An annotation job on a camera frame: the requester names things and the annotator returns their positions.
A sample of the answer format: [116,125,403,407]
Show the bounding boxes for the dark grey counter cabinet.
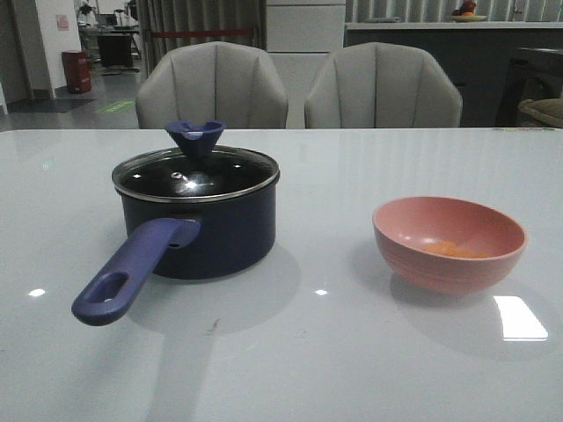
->
[344,21,562,127]

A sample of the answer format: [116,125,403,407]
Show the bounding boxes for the olive cushion seat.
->
[518,98,563,128]

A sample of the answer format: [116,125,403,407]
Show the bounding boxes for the left grey chair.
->
[135,41,289,129]

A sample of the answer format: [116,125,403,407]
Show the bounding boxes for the orange ham slices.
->
[422,241,489,258]

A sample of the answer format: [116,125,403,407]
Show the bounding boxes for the glass lid with blue knob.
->
[112,120,280,204]

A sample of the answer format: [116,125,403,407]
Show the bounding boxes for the grey chair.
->
[135,41,289,129]
[304,42,463,129]

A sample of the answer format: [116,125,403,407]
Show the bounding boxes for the pink bowl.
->
[372,196,527,295]

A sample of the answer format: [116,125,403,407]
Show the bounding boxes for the white drawer cabinet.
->
[266,1,346,128]

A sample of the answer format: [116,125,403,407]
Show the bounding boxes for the right grey chair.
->
[304,42,463,129]

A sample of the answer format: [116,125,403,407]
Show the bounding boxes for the red barrier belt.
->
[151,27,254,39]

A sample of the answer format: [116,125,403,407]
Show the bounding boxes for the black office desk background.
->
[78,25,141,73]

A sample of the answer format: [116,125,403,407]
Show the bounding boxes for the fruit plate on counter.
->
[450,0,487,23]

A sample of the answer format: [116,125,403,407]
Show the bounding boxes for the red trash bin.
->
[62,50,91,94]

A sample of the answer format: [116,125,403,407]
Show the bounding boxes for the dark blue saucepan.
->
[71,177,280,326]

